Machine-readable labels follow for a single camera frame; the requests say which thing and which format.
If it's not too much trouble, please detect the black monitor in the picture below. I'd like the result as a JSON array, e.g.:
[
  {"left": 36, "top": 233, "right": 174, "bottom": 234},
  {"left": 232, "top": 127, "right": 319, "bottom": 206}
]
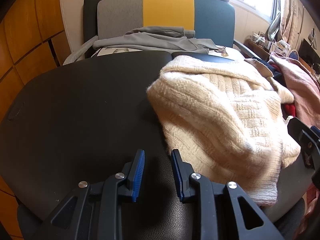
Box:
[{"left": 299, "top": 39, "right": 320, "bottom": 67}]

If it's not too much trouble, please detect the wooden desk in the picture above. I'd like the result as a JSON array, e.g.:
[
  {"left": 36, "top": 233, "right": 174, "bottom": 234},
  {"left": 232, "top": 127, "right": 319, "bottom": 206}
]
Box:
[{"left": 244, "top": 39, "right": 320, "bottom": 75}]

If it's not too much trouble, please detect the grey yellow blue chair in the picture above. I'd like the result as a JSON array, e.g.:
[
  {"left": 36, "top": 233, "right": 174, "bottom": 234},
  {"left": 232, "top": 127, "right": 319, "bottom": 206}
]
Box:
[{"left": 64, "top": 0, "right": 260, "bottom": 64}]

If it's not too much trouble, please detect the wooden wardrobe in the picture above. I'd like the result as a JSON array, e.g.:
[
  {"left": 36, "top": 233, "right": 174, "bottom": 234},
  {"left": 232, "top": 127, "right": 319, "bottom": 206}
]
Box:
[{"left": 0, "top": 0, "right": 73, "bottom": 240}]

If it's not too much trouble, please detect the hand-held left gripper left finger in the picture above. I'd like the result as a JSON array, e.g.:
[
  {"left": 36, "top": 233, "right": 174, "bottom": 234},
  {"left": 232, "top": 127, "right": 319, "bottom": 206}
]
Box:
[{"left": 37, "top": 149, "right": 146, "bottom": 240}]

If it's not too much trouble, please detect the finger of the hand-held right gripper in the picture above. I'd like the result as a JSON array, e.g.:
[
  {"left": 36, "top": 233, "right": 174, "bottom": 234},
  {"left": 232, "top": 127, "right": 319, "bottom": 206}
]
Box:
[
  {"left": 287, "top": 117, "right": 320, "bottom": 171},
  {"left": 310, "top": 126, "right": 320, "bottom": 142}
]

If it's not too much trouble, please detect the red garment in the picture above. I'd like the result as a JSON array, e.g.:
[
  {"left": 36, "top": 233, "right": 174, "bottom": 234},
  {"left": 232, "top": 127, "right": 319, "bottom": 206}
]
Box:
[{"left": 281, "top": 100, "right": 298, "bottom": 120}]

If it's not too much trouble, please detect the patterned seat cushion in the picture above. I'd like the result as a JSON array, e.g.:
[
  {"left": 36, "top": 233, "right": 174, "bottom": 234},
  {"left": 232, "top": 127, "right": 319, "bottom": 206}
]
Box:
[{"left": 91, "top": 46, "right": 243, "bottom": 61}]

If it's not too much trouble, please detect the cream knit sweater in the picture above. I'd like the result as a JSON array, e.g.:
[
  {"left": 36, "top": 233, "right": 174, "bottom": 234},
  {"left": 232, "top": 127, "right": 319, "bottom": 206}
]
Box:
[{"left": 146, "top": 55, "right": 302, "bottom": 207}]

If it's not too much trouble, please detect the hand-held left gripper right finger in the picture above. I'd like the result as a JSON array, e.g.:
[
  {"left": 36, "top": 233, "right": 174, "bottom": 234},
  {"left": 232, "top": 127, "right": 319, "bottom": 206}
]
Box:
[{"left": 171, "top": 149, "right": 285, "bottom": 240}]

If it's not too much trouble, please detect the grey garment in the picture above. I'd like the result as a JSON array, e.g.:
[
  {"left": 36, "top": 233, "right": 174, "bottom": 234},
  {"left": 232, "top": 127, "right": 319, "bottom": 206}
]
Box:
[{"left": 93, "top": 26, "right": 220, "bottom": 54}]

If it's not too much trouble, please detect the patterned curtain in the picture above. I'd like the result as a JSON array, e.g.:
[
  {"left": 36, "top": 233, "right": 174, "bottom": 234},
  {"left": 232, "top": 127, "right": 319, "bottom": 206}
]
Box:
[{"left": 265, "top": 0, "right": 305, "bottom": 45}]

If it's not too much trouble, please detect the navy garment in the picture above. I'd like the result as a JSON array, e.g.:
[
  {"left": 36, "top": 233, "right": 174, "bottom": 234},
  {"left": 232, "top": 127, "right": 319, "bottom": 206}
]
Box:
[{"left": 251, "top": 57, "right": 280, "bottom": 80}]

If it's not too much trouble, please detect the pink garment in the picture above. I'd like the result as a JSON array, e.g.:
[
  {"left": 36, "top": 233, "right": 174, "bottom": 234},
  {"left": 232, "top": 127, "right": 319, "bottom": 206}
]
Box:
[{"left": 269, "top": 52, "right": 320, "bottom": 130}]

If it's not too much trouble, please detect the tan garment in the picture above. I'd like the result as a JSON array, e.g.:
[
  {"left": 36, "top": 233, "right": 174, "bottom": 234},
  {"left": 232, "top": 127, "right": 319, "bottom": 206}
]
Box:
[{"left": 246, "top": 59, "right": 274, "bottom": 78}]

